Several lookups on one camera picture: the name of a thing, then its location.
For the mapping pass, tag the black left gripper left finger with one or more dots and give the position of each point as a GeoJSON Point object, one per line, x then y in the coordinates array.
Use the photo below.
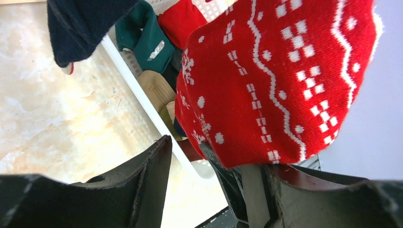
{"type": "Point", "coordinates": [131, 195]}

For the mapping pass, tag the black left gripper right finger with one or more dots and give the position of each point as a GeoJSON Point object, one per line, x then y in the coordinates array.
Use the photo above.
{"type": "Point", "coordinates": [290, 196]}

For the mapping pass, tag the red snowflake sock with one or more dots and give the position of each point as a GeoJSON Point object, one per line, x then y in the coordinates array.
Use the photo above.
{"type": "Point", "coordinates": [271, 81]}

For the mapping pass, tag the white plastic laundry basket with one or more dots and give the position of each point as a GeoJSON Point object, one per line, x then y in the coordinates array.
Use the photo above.
{"type": "Point", "coordinates": [130, 71]}

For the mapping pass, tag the navy red sock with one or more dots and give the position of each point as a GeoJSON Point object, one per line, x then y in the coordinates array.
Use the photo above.
{"type": "Point", "coordinates": [77, 27]}

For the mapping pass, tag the brown cloth in basket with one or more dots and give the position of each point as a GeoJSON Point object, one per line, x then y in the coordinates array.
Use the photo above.
{"type": "Point", "coordinates": [156, 88]}

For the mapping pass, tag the teal sock in basket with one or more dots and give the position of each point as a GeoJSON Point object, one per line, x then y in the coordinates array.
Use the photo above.
{"type": "Point", "coordinates": [139, 34]}

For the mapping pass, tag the red sock in basket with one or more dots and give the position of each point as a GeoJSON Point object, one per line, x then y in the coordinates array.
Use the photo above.
{"type": "Point", "coordinates": [180, 20]}

